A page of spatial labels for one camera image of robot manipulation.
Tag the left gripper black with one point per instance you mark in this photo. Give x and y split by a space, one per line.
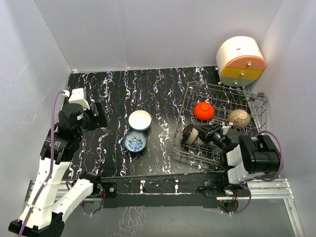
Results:
102 121

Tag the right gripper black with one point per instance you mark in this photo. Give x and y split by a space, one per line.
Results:
207 131

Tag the brown beige bowl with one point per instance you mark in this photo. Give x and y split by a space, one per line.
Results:
189 134

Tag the red bowl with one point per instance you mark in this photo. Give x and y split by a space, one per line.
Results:
204 111

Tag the wire dish rack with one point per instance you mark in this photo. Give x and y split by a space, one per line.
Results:
224 100

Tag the blue white patterned bowl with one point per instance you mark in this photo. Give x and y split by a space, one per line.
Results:
135 141

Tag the black glossy bowl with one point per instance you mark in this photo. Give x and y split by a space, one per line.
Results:
240 118

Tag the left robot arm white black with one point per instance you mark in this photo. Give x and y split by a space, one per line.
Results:
44 216

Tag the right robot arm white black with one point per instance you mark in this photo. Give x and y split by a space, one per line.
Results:
243 157

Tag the round drawer cabinet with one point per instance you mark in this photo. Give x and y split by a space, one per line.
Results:
239 61

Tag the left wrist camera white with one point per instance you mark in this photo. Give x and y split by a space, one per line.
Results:
77 96

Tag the aluminium frame rail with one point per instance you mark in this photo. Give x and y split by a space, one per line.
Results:
278 189

